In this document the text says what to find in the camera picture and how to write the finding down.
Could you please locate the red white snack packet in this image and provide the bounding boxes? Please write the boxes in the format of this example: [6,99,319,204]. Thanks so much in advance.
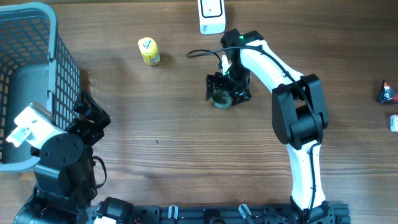
[390,114,398,133]

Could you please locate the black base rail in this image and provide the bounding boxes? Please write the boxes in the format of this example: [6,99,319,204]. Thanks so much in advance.
[73,203,351,224]

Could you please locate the yellow mentos gum bottle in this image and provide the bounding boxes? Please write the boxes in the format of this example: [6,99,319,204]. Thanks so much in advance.
[138,37,160,67]

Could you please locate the round tin can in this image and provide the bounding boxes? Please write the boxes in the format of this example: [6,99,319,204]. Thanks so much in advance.
[211,90,233,109]

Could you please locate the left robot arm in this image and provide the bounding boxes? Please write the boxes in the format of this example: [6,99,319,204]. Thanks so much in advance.
[7,90,111,223]

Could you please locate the black red snack packet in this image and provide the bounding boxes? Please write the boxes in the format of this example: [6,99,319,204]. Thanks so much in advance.
[377,80,397,104]

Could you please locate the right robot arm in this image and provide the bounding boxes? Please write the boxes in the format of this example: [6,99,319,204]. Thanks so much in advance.
[205,29,328,223]

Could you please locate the white barcode scanner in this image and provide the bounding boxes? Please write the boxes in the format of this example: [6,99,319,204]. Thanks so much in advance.
[197,0,226,35]

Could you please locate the grey plastic mesh basket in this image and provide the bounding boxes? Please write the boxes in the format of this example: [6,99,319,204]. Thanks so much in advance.
[1,2,81,172]

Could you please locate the black right camera cable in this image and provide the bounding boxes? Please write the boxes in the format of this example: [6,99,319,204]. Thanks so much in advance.
[186,45,324,223]

